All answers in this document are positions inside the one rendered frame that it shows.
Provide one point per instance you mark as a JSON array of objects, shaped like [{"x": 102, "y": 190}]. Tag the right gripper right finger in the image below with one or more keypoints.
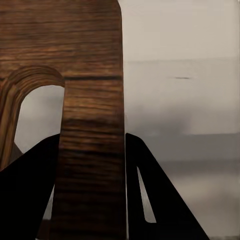
[{"x": 174, "y": 220}]

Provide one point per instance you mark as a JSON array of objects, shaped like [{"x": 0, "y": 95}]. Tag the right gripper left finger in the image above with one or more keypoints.
[{"x": 25, "y": 190}]

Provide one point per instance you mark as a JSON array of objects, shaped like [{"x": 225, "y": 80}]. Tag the cutting board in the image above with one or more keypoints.
[{"x": 78, "y": 45}]

